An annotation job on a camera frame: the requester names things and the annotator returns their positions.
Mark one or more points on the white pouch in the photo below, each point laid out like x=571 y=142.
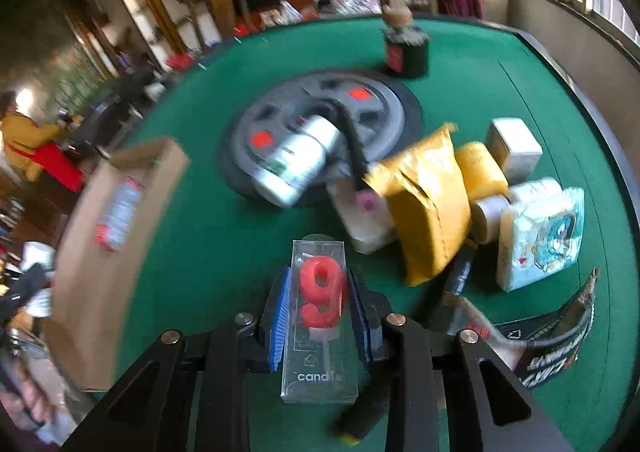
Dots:
x=370 y=232

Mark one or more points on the white bottle with grey cap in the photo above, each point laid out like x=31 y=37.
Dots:
x=542 y=242

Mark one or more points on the white cup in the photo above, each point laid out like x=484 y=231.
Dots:
x=37 y=254

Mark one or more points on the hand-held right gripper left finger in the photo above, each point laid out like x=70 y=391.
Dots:
x=280 y=319

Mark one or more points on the person's left hand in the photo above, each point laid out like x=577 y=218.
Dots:
x=30 y=397

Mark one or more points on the clear boxed red number candle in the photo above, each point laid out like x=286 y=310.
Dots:
x=320 y=292

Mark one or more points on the black marker with yellow tip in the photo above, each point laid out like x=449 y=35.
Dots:
x=362 y=419

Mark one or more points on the clear plastic packet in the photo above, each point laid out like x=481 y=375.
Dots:
x=460 y=309

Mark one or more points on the brown paper bag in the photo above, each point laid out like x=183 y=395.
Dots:
x=90 y=307

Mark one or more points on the black jar with red label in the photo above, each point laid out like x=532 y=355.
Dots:
x=412 y=57

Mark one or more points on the brown tape roll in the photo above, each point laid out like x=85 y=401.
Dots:
x=397 y=16

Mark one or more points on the white roll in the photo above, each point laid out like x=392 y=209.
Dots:
x=490 y=219

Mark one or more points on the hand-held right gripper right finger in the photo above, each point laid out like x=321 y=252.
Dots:
x=361 y=319

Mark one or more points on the yellow padded envelope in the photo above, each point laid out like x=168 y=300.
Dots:
x=430 y=207

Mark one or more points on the silver bottle with green label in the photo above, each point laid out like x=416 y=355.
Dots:
x=295 y=167

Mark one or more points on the red and white can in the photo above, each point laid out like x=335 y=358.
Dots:
x=119 y=214

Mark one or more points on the black printed packet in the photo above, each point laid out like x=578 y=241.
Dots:
x=550 y=337

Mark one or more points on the yellow tape roll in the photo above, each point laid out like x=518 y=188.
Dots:
x=481 y=169

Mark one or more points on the white box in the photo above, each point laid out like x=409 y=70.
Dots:
x=515 y=147

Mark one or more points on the black tube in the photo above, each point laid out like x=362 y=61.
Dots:
x=460 y=272

